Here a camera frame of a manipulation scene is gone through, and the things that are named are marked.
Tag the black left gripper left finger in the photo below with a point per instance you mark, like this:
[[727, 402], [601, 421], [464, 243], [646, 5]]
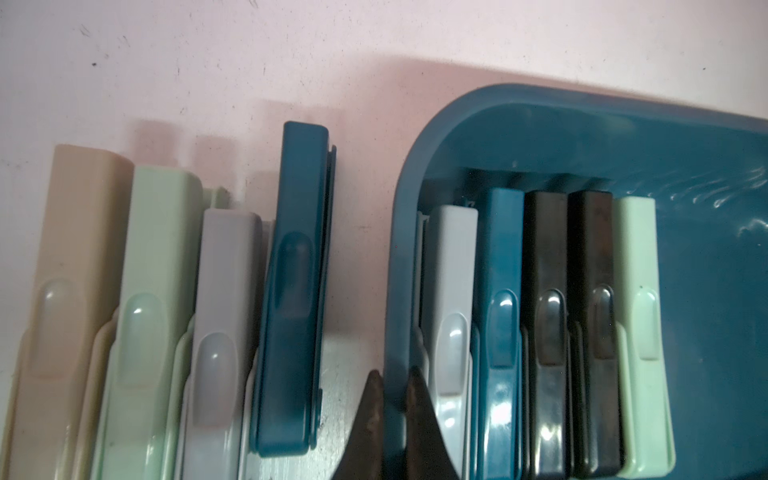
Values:
[[363, 455]]

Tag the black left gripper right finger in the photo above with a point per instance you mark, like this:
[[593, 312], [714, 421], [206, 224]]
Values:
[[426, 454]]

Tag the teal pliers group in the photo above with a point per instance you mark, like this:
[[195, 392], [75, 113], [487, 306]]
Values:
[[287, 397]]

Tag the teal pruning pliers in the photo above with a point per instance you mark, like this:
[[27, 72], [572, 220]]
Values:
[[496, 334]]

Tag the black pruning pliers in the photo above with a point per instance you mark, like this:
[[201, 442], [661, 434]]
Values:
[[545, 335], [595, 401]]

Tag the grey pruning pliers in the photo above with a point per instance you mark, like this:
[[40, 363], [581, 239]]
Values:
[[442, 313]]

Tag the light green pliers group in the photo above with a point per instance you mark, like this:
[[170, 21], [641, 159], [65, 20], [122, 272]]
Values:
[[141, 359]]

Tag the grey pliers group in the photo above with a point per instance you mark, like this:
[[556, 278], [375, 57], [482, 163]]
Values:
[[211, 385]]

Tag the teal plastic storage box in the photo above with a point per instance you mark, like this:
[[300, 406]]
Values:
[[706, 172]]

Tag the beige pruning pliers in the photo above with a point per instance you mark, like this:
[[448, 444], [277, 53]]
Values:
[[53, 412]]

